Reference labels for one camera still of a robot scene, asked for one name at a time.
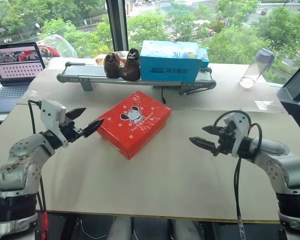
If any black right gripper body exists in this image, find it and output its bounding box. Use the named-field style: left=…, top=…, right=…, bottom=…
left=215, top=121, right=238, bottom=156

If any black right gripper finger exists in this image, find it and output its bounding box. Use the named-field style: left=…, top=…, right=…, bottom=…
left=201, top=125, right=225, bottom=137
left=188, top=136, right=219, bottom=157

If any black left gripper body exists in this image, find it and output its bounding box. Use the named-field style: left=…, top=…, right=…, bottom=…
left=58, top=116, right=85, bottom=145

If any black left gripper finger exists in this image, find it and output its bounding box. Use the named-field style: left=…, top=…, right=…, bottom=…
left=82, top=118, right=106, bottom=139
left=64, top=107, right=87, bottom=121

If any red shoe box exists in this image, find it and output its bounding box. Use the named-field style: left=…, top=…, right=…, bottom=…
left=96, top=90, right=172, bottom=161

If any blue cardboard box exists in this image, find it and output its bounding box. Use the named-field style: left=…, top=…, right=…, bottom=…
left=139, top=39, right=203, bottom=82

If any grey conveyor belt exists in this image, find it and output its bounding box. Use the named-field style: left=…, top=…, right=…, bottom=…
left=56, top=61, right=217, bottom=96

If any colourful packet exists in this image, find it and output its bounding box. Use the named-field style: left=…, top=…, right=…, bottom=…
left=94, top=50, right=129, bottom=67

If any brown plush shoe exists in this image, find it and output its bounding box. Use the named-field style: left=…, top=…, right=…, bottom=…
left=121, top=47, right=141, bottom=82
left=103, top=51, right=122, bottom=79

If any clear plastic bag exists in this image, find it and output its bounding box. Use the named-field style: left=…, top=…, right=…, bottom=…
left=36, top=34, right=79, bottom=61

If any clear bottle with lilac lid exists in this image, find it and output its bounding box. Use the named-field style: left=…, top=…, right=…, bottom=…
left=239, top=48, right=276, bottom=89

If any grey laptop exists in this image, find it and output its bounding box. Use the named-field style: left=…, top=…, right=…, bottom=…
left=0, top=41, right=47, bottom=115

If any black monitor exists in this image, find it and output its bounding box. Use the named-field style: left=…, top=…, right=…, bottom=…
left=276, top=60, right=300, bottom=141

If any grey rounded shape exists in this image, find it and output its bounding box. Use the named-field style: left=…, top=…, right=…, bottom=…
left=109, top=216, right=134, bottom=240

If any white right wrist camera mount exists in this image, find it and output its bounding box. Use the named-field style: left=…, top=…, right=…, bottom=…
left=223, top=112, right=252, bottom=158

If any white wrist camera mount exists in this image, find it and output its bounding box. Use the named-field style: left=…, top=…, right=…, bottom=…
left=39, top=99, right=67, bottom=147
left=223, top=112, right=252, bottom=158

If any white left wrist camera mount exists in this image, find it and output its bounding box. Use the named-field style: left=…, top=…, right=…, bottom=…
left=39, top=99, right=67, bottom=147

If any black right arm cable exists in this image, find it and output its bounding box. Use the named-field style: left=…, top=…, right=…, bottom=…
left=213, top=109, right=264, bottom=240

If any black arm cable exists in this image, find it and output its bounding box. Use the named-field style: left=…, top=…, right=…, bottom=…
left=213, top=109, right=264, bottom=240
left=27, top=99, right=51, bottom=240

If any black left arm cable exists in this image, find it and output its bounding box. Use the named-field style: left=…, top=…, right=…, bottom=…
left=27, top=99, right=51, bottom=240

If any black window frame post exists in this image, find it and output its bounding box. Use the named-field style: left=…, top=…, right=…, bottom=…
left=105, top=0, right=130, bottom=52

